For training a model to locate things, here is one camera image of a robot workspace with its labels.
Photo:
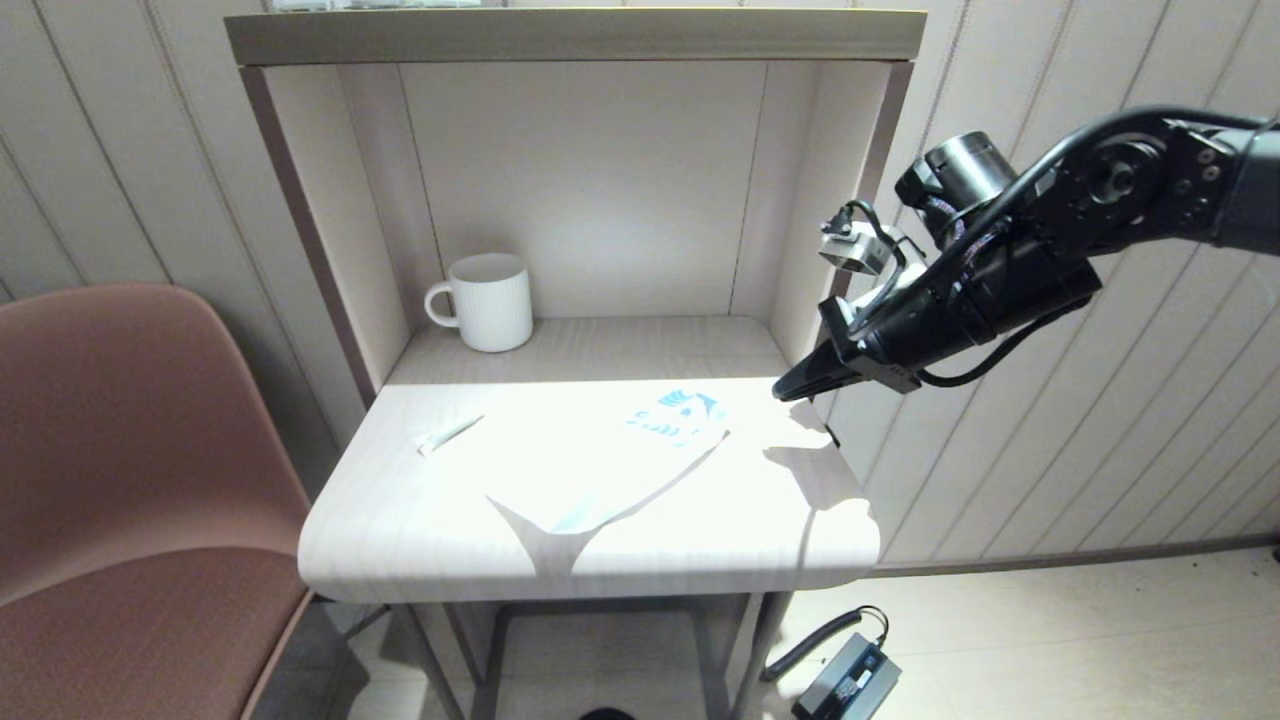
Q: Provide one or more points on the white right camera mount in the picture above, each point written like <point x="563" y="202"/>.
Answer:
<point x="905" y="275"/>

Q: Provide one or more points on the pink brown chair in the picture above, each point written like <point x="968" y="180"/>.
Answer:
<point x="130" y="450"/>

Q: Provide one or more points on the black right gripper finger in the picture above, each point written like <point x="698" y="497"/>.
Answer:
<point x="825" y="362"/>
<point x="825" y="386"/>

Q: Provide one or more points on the white floral plastic bag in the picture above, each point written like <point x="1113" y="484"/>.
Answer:
<point x="600" y="460"/>

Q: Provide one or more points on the grey power supply box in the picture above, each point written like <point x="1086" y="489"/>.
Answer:
<point x="845" y="680"/>

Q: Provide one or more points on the light wood shelf desk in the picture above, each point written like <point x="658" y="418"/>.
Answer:
<point x="560" y="250"/>

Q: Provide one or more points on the white ribbed mug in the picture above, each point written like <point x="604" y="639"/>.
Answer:
<point x="492" y="305"/>

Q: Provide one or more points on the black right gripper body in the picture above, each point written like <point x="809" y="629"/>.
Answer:
<point x="960" y="305"/>

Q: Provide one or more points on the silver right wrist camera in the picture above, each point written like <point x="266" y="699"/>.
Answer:
<point x="850" y="252"/>

